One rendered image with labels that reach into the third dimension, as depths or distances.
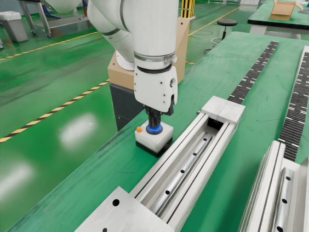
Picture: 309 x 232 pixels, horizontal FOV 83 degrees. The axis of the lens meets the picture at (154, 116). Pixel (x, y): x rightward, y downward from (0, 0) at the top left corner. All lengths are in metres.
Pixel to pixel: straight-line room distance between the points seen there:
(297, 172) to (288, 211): 0.12
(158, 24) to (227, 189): 0.39
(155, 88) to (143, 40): 0.10
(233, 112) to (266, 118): 0.22
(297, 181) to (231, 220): 0.17
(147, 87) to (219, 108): 0.24
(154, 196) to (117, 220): 0.12
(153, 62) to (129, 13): 0.09
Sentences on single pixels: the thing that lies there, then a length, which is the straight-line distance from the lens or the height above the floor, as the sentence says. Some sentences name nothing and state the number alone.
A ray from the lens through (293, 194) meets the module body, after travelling 0.49.
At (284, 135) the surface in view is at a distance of 0.66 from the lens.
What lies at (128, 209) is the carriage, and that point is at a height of 0.90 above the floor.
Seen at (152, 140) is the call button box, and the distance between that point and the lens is 0.46.
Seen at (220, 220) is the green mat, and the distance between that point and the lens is 0.44.
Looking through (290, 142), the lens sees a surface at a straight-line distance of 0.65.
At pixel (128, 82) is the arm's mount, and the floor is 0.81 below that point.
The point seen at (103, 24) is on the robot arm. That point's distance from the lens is 0.61.
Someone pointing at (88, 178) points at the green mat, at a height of 0.78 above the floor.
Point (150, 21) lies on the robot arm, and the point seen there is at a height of 1.12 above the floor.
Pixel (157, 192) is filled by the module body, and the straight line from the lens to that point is 0.40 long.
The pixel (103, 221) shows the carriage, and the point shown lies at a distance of 0.30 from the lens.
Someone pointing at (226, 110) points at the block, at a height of 0.87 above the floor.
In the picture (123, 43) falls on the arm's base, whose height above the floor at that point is 0.99.
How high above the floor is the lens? 1.18
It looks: 39 degrees down
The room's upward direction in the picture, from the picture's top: straight up
